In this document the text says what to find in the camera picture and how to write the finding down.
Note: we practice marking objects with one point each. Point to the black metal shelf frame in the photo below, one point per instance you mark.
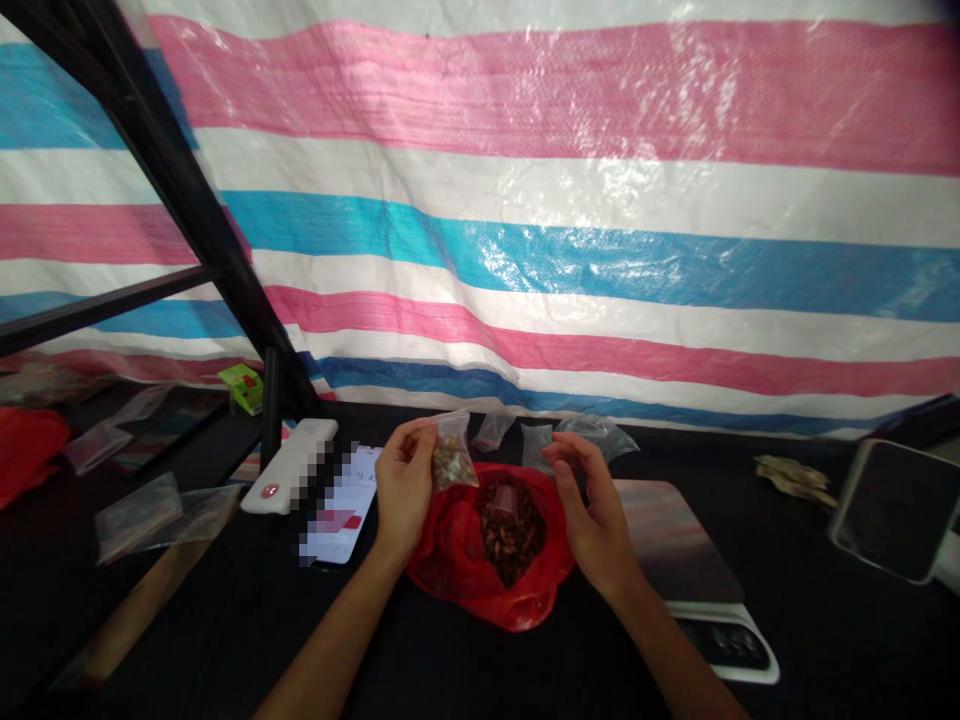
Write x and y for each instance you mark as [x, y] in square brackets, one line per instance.
[172, 195]

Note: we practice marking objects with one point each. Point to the pile of filled packets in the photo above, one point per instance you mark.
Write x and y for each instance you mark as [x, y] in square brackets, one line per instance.
[795, 480]

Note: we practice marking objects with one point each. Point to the digital kitchen scale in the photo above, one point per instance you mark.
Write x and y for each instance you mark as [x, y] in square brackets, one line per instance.
[675, 547]

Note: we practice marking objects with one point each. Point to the small clear bag of nuts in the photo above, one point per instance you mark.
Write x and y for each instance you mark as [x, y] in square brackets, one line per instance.
[452, 454]

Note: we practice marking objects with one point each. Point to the white oblong device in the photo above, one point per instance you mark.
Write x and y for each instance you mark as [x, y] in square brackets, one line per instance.
[289, 465]

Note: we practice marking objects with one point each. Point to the white framed mirror stand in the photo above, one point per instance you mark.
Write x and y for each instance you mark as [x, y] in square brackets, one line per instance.
[892, 510]

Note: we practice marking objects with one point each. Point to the person's left index finger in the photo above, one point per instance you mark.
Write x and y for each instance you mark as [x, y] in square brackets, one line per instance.
[417, 427]

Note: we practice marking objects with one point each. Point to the person's right hand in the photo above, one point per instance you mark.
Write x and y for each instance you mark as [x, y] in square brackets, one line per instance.
[592, 517]

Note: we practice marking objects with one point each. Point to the crumpled clear plastic bag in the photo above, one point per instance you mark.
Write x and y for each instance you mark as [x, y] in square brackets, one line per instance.
[606, 441]

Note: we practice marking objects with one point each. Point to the small red plastic cup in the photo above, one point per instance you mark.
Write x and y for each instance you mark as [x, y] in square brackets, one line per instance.
[505, 501]

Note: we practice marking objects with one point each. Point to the wooden plank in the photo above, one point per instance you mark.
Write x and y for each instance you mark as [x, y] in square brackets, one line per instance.
[142, 592]

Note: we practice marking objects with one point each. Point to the pile of brown nuts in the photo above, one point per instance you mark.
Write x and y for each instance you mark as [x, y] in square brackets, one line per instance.
[517, 536]

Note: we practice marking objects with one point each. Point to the empty small clear bag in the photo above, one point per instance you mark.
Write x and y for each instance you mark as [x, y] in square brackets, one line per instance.
[535, 444]
[492, 430]

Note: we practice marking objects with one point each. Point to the striped plastic tarp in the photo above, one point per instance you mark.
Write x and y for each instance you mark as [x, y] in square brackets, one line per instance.
[570, 210]

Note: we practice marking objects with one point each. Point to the person's left thumb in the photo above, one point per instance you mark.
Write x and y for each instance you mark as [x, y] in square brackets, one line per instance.
[424, 457]

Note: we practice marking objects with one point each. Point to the small green carton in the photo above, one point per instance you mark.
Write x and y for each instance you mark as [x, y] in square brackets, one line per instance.
[241, 387]

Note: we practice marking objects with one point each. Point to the empty clear zip bag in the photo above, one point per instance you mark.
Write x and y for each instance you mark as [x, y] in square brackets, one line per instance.
[139, 514]
[206, 510]
[97, 441]

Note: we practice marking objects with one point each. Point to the person's right thumb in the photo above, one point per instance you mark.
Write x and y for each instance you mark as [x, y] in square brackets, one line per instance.
[564, 484]

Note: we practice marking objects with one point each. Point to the person's left hand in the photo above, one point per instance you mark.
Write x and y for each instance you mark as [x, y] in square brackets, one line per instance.
[396, 495]

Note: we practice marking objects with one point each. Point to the crumpled red plastic bag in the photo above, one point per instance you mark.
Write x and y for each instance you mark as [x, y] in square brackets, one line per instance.
[26, 454]

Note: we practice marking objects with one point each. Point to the person's right fingers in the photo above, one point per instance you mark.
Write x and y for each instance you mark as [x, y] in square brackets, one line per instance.
[570, 448]

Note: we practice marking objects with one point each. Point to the smartphone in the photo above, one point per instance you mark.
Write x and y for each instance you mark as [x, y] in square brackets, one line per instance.
[341, 502]

